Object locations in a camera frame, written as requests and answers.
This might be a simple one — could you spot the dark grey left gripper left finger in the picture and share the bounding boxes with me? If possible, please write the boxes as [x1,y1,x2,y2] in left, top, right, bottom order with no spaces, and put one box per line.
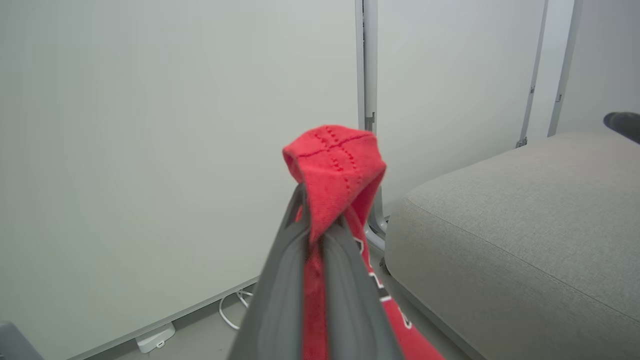
[227,183,311,360]

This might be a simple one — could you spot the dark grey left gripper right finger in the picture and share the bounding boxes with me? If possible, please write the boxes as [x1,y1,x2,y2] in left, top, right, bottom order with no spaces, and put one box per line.
[321,216,404,360]

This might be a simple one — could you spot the red knit garment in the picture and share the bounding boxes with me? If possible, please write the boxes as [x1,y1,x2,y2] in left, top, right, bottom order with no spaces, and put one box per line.
[282,125,446,360]

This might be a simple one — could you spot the white power adapter box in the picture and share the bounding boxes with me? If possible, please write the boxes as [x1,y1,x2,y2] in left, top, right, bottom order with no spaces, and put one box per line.
[135,322,177,354]

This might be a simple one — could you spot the grey fabric sofa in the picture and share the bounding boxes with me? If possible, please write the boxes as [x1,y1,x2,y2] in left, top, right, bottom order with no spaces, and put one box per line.
[384,131,640,360]

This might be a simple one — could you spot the wide white partition panel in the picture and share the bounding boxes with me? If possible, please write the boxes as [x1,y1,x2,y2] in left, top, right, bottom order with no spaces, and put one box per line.
[0,0,367,360]

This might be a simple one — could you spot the white partition panel behind sofa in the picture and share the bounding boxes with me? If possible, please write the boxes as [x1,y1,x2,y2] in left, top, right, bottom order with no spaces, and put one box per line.
[363,0,549,252]

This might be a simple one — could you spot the grey angular object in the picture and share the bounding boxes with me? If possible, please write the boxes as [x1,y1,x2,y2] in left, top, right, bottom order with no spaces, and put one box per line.
[0,321,47,360]

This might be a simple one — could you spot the dark grey rounded object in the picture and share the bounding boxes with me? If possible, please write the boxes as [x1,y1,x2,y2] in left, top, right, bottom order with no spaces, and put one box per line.
[602,111,640,145]

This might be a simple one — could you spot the white cable by adapter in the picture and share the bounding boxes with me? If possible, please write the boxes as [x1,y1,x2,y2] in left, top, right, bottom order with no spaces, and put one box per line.
[218,287,256,331]

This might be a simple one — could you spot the white partition panel grey post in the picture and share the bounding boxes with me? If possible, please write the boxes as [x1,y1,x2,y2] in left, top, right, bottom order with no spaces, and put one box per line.
[547,0,640,138]

